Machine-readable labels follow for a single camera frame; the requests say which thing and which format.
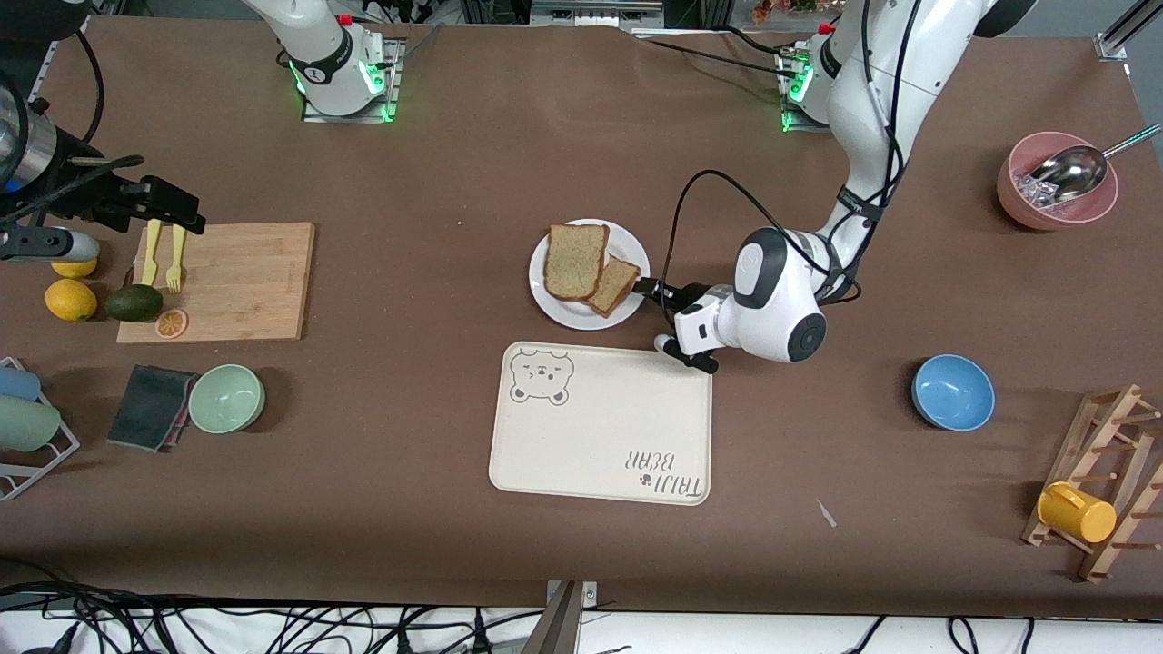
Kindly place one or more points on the folded dark grey cloth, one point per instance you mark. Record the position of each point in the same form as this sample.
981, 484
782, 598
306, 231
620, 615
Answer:
145, 409

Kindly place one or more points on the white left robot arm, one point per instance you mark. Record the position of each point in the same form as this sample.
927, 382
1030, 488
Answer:
781, 309

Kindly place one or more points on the blue bowl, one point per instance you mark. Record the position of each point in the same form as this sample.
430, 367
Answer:
954, 392

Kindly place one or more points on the wooden cutting board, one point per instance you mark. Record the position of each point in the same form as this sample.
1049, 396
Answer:
236, 282

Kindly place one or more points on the dark bread slice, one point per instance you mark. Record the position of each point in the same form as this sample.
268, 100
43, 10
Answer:
618, 286

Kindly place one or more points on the small white paper scrap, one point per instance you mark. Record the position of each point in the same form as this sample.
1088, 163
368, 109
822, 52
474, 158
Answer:
827, 515

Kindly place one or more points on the clear plastic ice cubes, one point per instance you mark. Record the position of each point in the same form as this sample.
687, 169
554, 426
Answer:
1036, 193

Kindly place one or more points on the cream bear print tray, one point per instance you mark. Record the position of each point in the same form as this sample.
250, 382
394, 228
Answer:
600, 427

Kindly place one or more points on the light blue cup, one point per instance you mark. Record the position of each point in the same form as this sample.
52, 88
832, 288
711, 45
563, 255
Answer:
18, 383

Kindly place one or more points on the yellow lemon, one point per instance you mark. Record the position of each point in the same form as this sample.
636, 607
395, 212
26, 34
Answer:
71, 301
74, 269

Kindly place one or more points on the yellow mug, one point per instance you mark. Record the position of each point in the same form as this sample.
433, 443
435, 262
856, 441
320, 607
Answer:
1077, 513

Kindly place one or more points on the pale green bowl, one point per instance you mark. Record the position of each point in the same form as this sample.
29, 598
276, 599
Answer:
227, 400

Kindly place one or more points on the pink bowl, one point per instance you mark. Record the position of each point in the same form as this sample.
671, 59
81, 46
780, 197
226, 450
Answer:
1022, 207

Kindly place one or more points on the wooden mug rack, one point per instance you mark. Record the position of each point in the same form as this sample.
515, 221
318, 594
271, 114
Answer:
1122, 454

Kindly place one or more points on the metal camera post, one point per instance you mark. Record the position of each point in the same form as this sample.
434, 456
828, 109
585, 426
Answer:
563, 631

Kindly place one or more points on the toy orange slice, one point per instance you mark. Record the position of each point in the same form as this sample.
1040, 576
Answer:
172, 323

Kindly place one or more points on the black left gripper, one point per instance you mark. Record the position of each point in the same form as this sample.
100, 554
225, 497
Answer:
688, 295

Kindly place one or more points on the white round plate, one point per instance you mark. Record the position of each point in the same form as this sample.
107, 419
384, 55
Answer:
563, 313

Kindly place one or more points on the dark green avocado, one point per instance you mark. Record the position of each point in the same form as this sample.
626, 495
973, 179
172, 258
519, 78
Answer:
134, 303

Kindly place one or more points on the aluminium frame profile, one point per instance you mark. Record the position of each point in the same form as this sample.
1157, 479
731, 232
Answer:
1122, 36

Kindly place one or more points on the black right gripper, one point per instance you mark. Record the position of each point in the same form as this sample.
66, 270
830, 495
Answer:
102, 202

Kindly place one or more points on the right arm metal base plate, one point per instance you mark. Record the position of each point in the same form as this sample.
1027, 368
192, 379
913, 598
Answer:
392, 91

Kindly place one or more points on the grey metal box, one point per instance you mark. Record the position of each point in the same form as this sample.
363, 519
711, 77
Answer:
591, 11

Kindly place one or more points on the yellow plastic knife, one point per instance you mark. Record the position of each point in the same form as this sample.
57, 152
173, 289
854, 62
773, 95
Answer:
150, 259

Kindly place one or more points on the light bread slice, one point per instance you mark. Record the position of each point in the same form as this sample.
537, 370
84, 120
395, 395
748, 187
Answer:
575, 263

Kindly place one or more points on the pale green cup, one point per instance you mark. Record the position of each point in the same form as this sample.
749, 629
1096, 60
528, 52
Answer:
27, 424

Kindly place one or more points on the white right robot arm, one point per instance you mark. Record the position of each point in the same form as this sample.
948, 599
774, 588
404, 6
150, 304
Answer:
327, 73

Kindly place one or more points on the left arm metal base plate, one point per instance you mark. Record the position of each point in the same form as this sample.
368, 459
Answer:
789, 123

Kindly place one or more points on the metal scoop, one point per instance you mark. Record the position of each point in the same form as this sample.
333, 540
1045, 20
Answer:
1072, 173

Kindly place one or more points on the yellow plastic fork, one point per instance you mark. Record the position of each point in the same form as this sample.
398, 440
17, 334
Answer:
174, 268

